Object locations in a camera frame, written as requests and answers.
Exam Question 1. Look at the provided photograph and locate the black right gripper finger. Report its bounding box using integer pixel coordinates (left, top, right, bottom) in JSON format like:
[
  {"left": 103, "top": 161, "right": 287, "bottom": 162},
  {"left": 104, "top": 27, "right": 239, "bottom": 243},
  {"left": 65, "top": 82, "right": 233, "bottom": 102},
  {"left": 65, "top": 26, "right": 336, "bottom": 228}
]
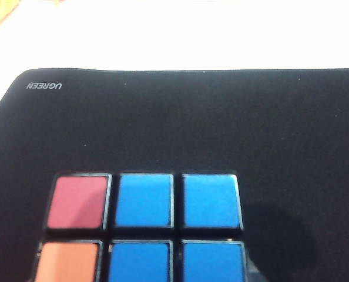
[{"left": 246, "top": 258, "right": 268, "bottom": 282}]

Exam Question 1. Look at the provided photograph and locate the multicoloured puzzle cube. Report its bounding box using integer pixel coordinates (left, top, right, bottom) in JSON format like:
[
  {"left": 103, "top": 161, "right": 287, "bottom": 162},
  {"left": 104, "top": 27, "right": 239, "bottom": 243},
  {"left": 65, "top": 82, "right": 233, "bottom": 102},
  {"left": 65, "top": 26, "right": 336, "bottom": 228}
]
[{"left": 33, "top": 169, "right": 251, "bottom": 282}]

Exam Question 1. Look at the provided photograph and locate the black fabric mouse pad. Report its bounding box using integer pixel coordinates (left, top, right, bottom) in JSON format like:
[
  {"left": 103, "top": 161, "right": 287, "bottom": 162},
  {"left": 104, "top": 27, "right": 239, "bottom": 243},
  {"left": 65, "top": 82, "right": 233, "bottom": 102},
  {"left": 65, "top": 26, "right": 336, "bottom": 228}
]
[{"left": 0, "top": 68, "right": 349, "bottom": 282}]

